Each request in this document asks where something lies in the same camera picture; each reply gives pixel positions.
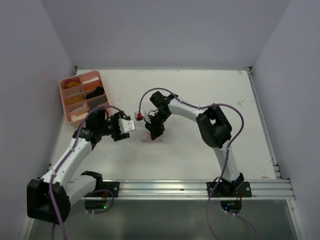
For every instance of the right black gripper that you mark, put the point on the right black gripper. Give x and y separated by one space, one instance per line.
156 130

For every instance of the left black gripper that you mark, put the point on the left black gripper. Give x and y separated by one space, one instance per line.
115 117

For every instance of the olive green underwear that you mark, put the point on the olive green underwear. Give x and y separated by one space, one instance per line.
97 101

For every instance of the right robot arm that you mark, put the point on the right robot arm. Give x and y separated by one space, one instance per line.
215 131

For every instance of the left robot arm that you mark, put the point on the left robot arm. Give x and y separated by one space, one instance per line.
51 197

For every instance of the black rolled garment in tray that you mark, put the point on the black rolled garment in tray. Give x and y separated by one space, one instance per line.
99 90

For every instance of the cream rolled garment in tray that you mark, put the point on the cream rolled garment in tray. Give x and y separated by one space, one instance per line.
80 117

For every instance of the pink divided organizer tray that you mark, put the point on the pink divided organizer tray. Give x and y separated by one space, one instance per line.
82 89

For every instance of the orange rolled garment in tray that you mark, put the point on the orange rolled garment in tray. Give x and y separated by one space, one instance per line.
74 99

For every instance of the white rolled garment in tray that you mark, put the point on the white rolled garment in tray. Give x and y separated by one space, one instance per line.
91 80

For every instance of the yellow rolled garment in tray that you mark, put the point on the yellow rolled garment in tray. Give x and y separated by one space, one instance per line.
71 83

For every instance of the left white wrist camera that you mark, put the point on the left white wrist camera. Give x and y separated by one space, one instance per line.
126 125

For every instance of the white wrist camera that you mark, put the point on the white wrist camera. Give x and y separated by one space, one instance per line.
141 116
126 125

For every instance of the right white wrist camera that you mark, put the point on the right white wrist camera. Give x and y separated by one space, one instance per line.
141 116

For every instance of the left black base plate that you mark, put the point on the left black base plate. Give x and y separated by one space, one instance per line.
106 189

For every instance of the aluminium mounting rail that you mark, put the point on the aluminium mounting rail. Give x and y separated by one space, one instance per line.
198 190

